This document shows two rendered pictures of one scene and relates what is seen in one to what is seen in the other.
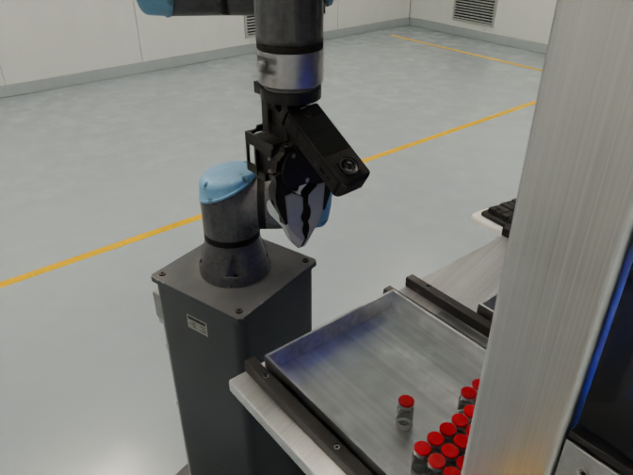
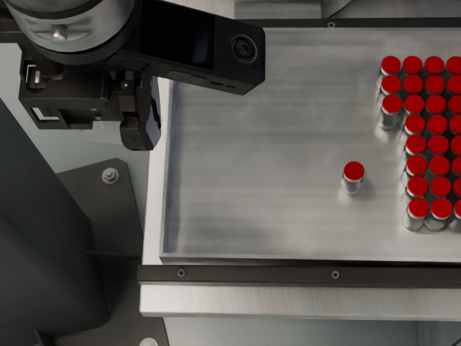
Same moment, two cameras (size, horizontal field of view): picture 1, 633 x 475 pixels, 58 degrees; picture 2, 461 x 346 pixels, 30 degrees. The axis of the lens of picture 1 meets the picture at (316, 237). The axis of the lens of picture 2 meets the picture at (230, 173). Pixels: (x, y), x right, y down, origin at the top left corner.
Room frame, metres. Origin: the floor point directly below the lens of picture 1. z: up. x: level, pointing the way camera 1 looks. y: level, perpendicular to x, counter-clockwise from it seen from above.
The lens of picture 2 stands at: (0.39, 0.16, 1.74)
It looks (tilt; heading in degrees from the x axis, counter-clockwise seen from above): 69 degrees down; 319
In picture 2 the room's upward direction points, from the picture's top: 10 degrees counter-clockwise
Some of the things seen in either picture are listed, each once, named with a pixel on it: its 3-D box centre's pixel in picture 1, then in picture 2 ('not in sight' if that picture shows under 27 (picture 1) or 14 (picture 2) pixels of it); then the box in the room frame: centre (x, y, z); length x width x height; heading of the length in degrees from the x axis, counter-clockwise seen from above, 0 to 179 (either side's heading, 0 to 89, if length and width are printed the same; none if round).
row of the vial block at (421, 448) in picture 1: (463, 427); (412, 141); (0.50, -0.19, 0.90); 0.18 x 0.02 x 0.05; 128
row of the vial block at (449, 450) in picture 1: (478, 438); (434, 142); (0.48, -0.20, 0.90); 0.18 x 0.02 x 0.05; 128
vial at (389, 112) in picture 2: (466, 404); (389, 112); (0.54, -0.20, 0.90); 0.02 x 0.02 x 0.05
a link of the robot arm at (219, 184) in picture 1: (233, 199); not in sight; (1.03, 0.17, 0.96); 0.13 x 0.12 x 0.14; 92
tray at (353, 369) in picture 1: (412, 391); (328, 144); (0.57, -0.13, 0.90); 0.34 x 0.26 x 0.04; 38
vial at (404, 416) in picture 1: (404, 413); (352, 178); (0.52, -0.12, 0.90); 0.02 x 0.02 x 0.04
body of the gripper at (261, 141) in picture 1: (287, 133); (85, 51); (0.66, 0.03, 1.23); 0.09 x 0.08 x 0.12; 39
